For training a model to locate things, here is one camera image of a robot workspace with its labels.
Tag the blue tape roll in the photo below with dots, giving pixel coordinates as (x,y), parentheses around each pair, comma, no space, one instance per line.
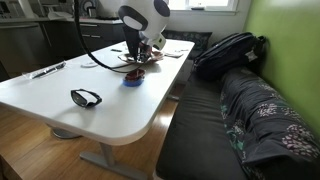
(133,83)

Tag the pen in clear plastic bag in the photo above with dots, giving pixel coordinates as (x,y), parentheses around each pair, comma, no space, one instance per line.
(46,70)

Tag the black backpack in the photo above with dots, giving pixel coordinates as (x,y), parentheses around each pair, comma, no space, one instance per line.
(226,55)

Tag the dark kitchen cabinet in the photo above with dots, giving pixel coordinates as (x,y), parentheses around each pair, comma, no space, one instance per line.
(63,38)

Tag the dark floral patterned cushion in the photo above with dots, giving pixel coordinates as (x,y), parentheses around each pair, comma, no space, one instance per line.
(266,116)

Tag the black sofa seat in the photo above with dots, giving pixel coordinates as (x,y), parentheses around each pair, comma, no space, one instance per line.
(196,133)

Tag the dark patterned throw pillow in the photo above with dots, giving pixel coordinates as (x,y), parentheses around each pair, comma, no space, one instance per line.
(193,40)

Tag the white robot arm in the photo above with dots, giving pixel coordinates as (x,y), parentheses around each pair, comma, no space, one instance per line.
(146,15)

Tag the small dark flat item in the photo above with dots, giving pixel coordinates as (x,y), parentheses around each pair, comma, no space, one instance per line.
(116,50)

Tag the white framed window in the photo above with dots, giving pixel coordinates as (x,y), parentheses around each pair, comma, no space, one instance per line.
(203,5)

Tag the dark red tape roll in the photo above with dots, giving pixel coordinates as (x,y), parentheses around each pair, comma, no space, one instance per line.
(135,74)

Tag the white paper sheets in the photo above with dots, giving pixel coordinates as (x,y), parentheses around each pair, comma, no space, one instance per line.
(175,53)

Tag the grey round stand base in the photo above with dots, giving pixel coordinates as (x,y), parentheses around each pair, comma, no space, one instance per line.
(63,134)

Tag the small white round disc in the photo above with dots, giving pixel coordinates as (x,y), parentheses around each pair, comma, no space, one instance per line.
(89,64)

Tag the black sunglasses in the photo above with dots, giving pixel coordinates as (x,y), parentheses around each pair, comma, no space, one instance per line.
(85,98)

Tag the brown leather object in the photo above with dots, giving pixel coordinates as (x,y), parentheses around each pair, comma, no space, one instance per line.
(156,56)

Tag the grey table leg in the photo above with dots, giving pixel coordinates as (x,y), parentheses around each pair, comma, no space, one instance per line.
(108,158)

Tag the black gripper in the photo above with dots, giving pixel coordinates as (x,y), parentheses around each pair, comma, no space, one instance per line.
(144,51)

